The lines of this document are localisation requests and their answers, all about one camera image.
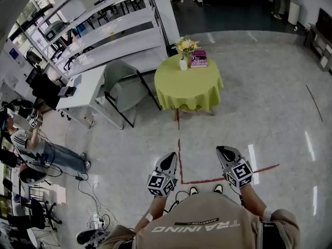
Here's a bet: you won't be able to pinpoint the black box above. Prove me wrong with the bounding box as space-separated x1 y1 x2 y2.
57 86 77 98

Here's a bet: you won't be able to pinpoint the person's right forearm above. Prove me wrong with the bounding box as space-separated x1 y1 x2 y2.
237 184 273 222

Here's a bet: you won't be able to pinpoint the white shell chair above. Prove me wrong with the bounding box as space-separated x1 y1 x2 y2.
19 166 48 186

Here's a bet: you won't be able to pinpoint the white desk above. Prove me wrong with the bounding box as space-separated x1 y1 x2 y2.
56 65 124 129

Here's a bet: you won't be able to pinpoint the person's left forearm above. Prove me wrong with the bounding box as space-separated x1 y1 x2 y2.
134 195 169 233

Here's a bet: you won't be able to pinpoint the black television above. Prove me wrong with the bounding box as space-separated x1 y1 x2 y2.
317 8 332 40

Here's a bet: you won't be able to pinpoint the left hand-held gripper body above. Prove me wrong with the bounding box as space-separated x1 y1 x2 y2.
147 151 179 198

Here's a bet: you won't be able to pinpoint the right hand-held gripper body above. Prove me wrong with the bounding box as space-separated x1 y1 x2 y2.
216 146 254 189

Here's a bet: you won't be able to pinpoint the black office chair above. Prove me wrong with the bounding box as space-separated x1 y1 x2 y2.
25 197 63 230

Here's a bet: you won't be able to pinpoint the low media cabinet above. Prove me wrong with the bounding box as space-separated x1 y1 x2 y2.
305 23 332 74

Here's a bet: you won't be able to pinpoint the round green-clothed table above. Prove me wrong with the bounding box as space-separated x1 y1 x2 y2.
154 53 224 116

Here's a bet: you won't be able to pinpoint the yellow white flowers bunch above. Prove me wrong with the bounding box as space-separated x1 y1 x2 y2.
172 37 201 59

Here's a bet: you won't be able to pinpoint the white bin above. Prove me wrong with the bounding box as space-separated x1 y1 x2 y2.
288 0 301 26

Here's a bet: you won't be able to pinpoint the white metal shelving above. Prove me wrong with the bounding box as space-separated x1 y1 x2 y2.
24 0 169 79

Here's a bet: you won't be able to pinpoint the pink book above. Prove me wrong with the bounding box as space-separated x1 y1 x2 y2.
190 50 209 68

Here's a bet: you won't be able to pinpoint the person's beige shirt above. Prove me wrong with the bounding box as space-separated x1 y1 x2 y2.
97 192 301 249

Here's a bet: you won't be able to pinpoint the grey chair black legs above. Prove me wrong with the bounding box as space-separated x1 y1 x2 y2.
103 60 162 129

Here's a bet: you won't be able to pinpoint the floor cables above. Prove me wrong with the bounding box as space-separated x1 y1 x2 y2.
75 172 122 228

